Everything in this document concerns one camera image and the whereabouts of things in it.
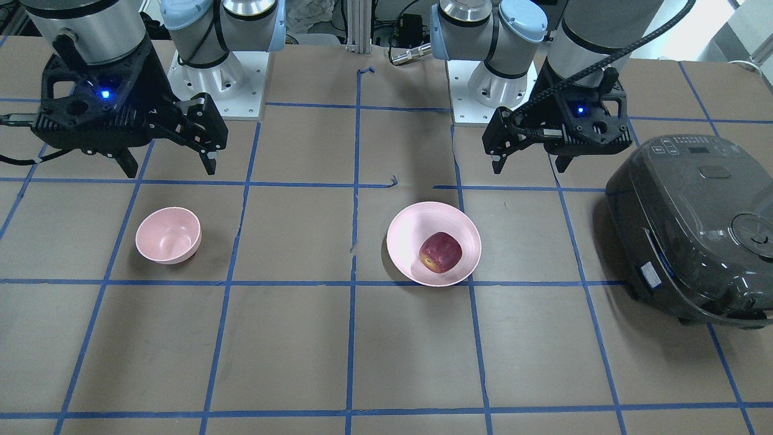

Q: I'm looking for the dark grey rice cooker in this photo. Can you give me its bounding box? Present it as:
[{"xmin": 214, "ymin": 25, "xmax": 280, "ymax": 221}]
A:
[{"xmin": 605, "ymin": 134, "xmax": 772, "ymax": 329}]

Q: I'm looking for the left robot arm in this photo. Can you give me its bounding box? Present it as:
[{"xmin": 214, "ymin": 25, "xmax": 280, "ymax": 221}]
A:
[{"xmin": 429, "ymin": 1, "xmax": 661, "ymax": 174}]

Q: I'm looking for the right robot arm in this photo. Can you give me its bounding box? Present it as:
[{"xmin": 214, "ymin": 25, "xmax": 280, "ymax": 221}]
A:
[{"xmin": 2, "ymin": 1, "xmax": 287, "ymax": 178}]

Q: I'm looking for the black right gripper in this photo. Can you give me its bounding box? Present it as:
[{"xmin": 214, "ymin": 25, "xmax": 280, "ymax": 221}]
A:
[{"xmin": 31, "ymin": 37, "xmax": 228, "ymax": 179}]

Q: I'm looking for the pink bowl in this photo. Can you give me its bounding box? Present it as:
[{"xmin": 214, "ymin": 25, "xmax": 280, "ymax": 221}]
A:
[{"xmin": 135, "ymin": 207, "xmax": 202, "ymax": 265}]

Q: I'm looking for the pink plate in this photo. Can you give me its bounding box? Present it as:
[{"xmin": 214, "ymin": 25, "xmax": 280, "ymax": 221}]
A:
[{"xmin": 386, "ymin": 201, "xmax": 481, "ymax": 287}]

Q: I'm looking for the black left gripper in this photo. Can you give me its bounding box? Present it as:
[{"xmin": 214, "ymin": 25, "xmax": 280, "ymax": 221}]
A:
[{"xmin": 481, "ymin": 66, "xmax": 632, "ymax": 175}]

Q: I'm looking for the black braided cable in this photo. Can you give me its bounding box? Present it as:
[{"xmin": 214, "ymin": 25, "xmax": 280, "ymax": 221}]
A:
[{"xmin": 506, "ymin": 0, "xmax": 696, "ymax": 143}]

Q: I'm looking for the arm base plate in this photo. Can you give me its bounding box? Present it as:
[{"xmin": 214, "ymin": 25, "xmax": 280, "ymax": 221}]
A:
[
  {"xmin": 167, "ymin": 51, "xmax": 270, "ymax": 121},
  {"xmin": 447, "ymin": 60, "xmax": 537, "ymax": 127}
]

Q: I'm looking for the red apple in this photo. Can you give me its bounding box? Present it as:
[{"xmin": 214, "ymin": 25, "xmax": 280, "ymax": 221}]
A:
[{"xmin": 419, "ymin": 231, "xmax": 463, "ymax": 274}]

